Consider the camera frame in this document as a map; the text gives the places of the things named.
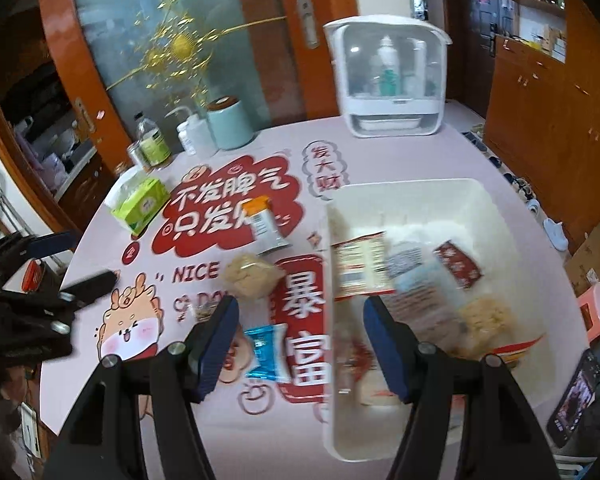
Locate clear bag puffed sticks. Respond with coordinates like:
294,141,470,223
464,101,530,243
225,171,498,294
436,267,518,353
458,295,515,359

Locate blue white snack packet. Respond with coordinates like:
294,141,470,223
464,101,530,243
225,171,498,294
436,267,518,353
245,323,291,384

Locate clear bag rice cracker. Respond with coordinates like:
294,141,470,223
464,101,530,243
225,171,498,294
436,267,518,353
222,254,286,299

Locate orange white snack bar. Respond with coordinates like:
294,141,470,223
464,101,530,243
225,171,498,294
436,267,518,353
242,195,289,255

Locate smartphone with lit screen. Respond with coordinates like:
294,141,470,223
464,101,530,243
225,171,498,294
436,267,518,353
546,349,600,448

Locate green tissue pack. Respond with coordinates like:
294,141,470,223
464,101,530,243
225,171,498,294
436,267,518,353
104,166,170,236

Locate small silver tin can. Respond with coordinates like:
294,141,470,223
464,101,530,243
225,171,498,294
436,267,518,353
126,142,151,172

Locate clear bottle green label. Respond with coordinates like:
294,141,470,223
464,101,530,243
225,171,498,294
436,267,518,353
134,112,172,167

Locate pink plastic stool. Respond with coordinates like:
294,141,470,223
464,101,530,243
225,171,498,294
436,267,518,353
577,281,600,344

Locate dark red small packet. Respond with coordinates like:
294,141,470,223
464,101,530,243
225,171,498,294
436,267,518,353
434,240,482,289

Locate white plastic storage bin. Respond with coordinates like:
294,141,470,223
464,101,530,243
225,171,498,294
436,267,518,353
325,179,588,463

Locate small white pill bottle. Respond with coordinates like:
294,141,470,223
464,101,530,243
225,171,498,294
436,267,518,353
176,122,196,156

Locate pink printed table mat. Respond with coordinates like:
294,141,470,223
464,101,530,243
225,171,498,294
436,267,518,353
40,117,588,479

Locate light blue sachet packet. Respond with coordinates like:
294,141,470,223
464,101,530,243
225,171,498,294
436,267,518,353
387,242,465,309

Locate white squeeze wash bottle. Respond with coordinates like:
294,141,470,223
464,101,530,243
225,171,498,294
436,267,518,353
166,106,219,160

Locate cardboard box on floor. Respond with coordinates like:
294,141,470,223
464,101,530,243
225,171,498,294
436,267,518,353
565,224,600,296

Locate white red striped packet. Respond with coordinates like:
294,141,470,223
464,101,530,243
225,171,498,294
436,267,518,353
332,232,394,301

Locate mint green round canister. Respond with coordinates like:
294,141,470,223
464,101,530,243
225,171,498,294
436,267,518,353
207,96,254,151

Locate wooden wardrobe cabinet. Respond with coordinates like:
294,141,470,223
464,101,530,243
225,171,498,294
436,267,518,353
484,0,600,248

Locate white cosmetics organizer box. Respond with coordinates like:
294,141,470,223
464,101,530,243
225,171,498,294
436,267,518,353
324,14,452,139

